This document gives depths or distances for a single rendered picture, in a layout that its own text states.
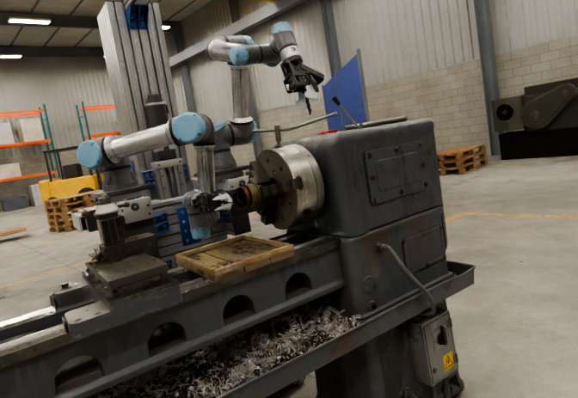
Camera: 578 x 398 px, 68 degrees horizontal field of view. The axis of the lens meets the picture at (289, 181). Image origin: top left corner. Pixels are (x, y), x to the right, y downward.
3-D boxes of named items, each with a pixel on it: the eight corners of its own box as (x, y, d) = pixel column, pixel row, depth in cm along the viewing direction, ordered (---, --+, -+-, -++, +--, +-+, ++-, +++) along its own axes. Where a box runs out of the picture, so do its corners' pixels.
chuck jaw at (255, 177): (273, 186, 169) (261, 162, 175) (278, 178, 166) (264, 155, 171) (249, 191, 163) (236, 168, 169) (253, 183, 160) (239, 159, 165)
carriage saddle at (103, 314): (140, 271, 160) (138, 255, 160) (185, 299, 121) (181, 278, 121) (50, 298, 144) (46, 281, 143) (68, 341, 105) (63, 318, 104)
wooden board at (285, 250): (246, 242, 178) (244, 233, 178) (295, 254, 148) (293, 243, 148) (176, 264, 162) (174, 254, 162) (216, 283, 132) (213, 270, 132)
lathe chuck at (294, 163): (274, 216, 185) (267, 143, 179) (320, 231, 160) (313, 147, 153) (256, 221, 181) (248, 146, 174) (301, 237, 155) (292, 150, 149)
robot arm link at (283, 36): (284, 32, 171) (292, 18, 164) (293, 56, 169) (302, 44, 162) (267, 33, 168) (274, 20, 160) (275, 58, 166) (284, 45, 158)
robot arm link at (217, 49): (195, 36, 200) (236, 39, 160) (218, 35, 205) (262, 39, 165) (198, 62, 204) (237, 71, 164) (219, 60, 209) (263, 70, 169)
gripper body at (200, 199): (205, 216, 154) (193, 214, 164) (227, 210, 159) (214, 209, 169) (202, 195, 154) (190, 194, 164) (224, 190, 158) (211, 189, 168)
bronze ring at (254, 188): (253, 180, 165) (231, 185, 160) (265, 180, 157) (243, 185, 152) (257, 204, 166) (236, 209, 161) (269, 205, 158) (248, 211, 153)
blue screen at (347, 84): (320, 184, 1052) (305, 88, 1028) (353, 179, 1055) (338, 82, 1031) (354, 212, 642) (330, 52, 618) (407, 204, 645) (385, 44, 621)
